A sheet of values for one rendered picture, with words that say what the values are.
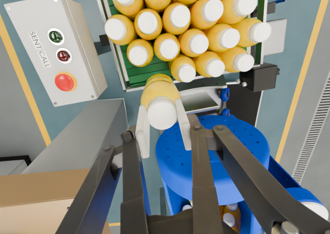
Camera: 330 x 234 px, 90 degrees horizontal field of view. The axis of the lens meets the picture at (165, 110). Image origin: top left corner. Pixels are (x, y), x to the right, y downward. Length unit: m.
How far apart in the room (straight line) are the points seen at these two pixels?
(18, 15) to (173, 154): 0.41
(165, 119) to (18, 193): 0.57
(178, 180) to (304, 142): 2.18
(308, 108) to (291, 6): 1.01
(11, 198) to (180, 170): 0.51
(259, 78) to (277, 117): 1.53
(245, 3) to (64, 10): 0.34
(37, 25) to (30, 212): 0.50
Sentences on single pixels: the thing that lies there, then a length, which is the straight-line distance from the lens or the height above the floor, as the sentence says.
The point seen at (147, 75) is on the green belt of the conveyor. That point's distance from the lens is 0.57.
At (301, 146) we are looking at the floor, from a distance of 2.49.
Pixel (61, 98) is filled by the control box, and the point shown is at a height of 1.10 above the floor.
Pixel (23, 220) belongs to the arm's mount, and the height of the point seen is 1.12.
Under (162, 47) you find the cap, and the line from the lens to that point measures 0.38.
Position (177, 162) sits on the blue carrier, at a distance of 0.40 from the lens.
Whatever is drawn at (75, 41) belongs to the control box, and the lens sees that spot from 0.39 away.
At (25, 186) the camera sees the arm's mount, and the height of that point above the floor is 1.06.
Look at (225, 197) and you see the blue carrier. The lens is 0.39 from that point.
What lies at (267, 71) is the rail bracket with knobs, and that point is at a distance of 0.56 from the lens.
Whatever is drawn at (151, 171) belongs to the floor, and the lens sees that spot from 2.04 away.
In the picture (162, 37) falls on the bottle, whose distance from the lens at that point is 0.41.
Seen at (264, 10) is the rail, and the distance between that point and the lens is 0.56.
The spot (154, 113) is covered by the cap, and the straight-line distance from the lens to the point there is 0.21.
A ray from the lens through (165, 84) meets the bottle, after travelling 0.25.
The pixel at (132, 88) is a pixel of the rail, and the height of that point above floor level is 0.98.
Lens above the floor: 1.45
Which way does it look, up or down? 66 degrees down
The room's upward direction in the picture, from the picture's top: 171 degrees clockwise
